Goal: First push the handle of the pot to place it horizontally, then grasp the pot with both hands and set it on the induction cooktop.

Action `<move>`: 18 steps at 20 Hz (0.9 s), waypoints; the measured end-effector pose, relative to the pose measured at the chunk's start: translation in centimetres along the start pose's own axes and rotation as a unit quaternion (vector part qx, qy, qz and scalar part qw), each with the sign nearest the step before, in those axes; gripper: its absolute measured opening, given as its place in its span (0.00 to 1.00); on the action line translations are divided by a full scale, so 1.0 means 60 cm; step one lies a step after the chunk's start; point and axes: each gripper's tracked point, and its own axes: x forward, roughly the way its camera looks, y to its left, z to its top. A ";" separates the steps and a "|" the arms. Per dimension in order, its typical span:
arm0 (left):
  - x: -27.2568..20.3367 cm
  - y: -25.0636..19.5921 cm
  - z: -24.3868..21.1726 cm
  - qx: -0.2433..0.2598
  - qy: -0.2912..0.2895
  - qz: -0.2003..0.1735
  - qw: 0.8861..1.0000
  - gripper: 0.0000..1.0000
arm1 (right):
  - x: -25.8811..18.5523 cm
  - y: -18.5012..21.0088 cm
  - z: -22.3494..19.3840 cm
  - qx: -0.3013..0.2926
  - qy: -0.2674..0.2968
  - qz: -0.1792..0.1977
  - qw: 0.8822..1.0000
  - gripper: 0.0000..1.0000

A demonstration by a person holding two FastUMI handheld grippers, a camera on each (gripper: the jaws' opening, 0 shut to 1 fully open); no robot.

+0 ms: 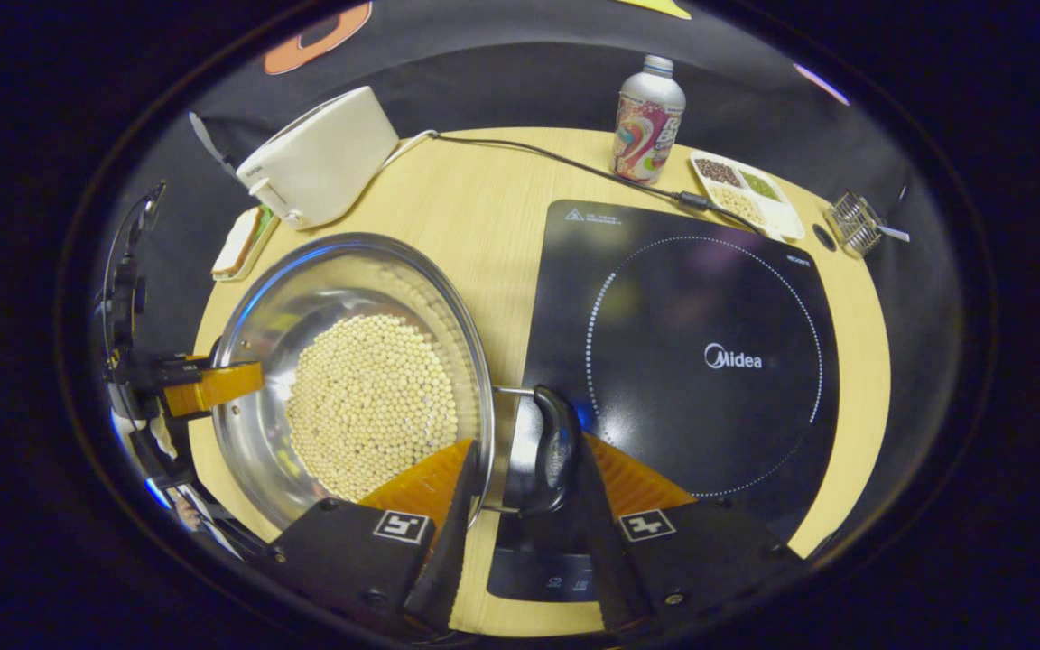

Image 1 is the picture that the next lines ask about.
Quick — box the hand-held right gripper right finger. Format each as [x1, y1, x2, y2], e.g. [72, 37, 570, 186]
[574, 432, 805, 636]

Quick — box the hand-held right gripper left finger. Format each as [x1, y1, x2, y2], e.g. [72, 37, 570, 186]
[267, 440, 482, 637]

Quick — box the pile of yellow soybeans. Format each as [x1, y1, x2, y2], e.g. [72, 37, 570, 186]
[285, 313, 460, 504]

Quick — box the steel pot with black handles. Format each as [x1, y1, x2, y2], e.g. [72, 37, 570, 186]
[210, 232, 586, 534]

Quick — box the black induction cooktop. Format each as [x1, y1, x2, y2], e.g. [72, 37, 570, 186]
[487, 199, 841, 604]

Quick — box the white bread sandwich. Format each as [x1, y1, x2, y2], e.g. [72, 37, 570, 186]
[211, 206, 264, 278]

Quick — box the pale green sandwich plate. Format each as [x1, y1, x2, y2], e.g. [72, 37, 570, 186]
[211, 204, 282, 283]

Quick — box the white toaster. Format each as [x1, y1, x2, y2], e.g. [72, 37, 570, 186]
[236, 86, 401, 231]

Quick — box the white divided dish of beans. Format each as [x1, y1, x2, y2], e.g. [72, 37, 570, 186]
[690, 150, 806, 243]

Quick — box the silver printed drink bottle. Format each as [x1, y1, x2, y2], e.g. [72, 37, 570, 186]
[610, 54, 687, 186]

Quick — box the white toaster cable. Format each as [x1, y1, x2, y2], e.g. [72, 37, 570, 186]
[380, 129, 440, 172]

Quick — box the black power cable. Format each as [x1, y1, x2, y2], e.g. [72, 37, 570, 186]
[434, 132, 774, 237]

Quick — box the small metal wire basket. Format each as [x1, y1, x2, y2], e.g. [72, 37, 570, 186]
[825, 190, 887, 260]

